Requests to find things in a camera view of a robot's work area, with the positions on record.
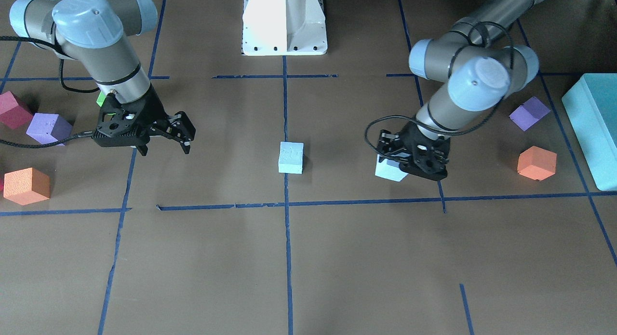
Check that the green foam block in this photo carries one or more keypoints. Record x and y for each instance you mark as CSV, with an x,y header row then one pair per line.
x,y
102,101

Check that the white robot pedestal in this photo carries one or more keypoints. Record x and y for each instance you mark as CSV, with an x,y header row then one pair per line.
x,y
284,28

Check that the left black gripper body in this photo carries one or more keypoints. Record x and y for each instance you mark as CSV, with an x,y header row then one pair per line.
x,y
410,133

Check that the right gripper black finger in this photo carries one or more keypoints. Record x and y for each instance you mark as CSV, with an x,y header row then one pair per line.
x,y
179,128

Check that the orange foam block far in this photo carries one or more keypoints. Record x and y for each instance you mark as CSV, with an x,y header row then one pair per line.
x,y
537,163

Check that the purple foam block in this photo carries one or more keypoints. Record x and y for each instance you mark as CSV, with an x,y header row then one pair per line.
x,y
48,128
529,113

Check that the purple foam block near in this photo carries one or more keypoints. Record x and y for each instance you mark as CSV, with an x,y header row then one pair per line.
x,y
48,128

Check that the blue plastic bin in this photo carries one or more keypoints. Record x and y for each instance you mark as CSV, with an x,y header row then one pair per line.
x,y
591,105

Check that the orange foam block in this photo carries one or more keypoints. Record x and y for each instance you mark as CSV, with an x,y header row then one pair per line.
x,y
537,163
27,186

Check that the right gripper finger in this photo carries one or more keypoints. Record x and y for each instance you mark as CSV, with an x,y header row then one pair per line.
x,y
142,149

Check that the light blue foam block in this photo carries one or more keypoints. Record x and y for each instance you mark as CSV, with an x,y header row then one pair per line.
x,y
291,158

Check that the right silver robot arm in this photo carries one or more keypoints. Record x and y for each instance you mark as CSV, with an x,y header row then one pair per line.
x,y
95,33

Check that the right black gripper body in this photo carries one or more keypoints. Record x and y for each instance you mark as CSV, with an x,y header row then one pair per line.
x,y
155,106

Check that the orange foam block near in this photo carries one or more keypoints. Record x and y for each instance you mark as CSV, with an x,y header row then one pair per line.
x,y
27,186

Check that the red foam block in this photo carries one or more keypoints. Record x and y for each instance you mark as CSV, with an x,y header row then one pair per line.
x,y
13,112

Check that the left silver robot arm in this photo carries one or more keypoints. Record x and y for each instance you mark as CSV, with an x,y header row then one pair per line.
x,y
479,66

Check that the purple foam block far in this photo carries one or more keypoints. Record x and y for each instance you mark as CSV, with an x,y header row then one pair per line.
x,y
529,113

